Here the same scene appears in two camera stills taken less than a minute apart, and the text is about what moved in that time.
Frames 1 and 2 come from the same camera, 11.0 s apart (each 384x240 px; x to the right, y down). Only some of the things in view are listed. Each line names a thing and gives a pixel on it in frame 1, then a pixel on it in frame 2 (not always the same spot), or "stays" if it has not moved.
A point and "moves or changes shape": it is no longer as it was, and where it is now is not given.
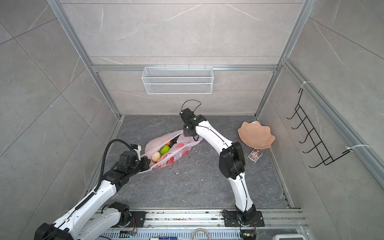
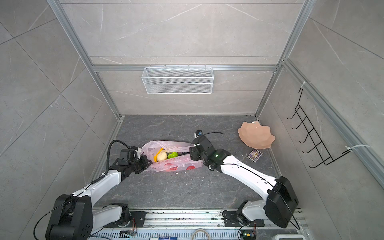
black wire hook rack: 320,146 stays
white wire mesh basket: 178,80 stays
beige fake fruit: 156,156 to 162,156
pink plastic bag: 176,153 moves or changes shape
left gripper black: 145,163 stays
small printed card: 254,155 stays
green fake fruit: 165,149 to 172,155
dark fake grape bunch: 174,141 to 182,153
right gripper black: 185,134 to 194,153
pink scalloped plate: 255,135 stays
